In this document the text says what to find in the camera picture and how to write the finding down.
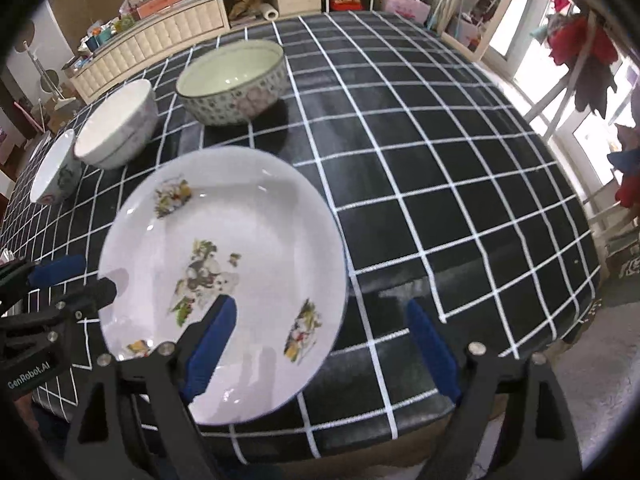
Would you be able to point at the pink box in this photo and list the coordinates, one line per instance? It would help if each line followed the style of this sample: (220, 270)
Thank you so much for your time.
(160, 4)

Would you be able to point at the black white grid tablecloth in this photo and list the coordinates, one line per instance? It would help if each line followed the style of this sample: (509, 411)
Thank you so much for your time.
(450, 160)

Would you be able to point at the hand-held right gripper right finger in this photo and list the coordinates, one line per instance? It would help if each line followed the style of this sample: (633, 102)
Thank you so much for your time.
(431, 352)

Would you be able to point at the small white floral bowl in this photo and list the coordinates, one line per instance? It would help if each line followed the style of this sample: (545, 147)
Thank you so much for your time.
(52, 170)

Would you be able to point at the large patterned bowl pink flowers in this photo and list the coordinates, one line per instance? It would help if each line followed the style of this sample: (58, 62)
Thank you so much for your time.
(230, 72)

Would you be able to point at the grey hanging garment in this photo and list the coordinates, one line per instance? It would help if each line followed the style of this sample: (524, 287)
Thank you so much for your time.
(595, 85)

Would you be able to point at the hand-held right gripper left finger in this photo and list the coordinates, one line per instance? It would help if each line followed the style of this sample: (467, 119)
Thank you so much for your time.
(215, 345)

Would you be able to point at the patterned floor mat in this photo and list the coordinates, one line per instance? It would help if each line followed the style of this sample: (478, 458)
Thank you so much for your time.
(627, 260)

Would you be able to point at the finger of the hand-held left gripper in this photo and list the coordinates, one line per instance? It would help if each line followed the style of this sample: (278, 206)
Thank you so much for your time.
(57, 269)
(95, 294)

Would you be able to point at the white floral plate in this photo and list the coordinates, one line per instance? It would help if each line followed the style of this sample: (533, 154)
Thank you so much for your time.
(250, 230)

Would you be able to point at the red hanging garment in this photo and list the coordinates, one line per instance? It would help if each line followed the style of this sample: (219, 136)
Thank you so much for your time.
(631, 185)
(580, 40)

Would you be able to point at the white paper towel roll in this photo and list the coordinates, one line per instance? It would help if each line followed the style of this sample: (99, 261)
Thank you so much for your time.
(269, 12)

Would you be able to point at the pink gift bag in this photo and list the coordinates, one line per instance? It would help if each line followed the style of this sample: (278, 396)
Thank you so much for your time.
(410, 7)

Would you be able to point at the plain white bowl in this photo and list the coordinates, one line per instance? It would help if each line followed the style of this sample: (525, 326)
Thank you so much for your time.
(117, 125)

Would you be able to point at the cream tufted cabinet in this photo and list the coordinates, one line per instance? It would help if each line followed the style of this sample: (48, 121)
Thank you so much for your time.
(150, 40)

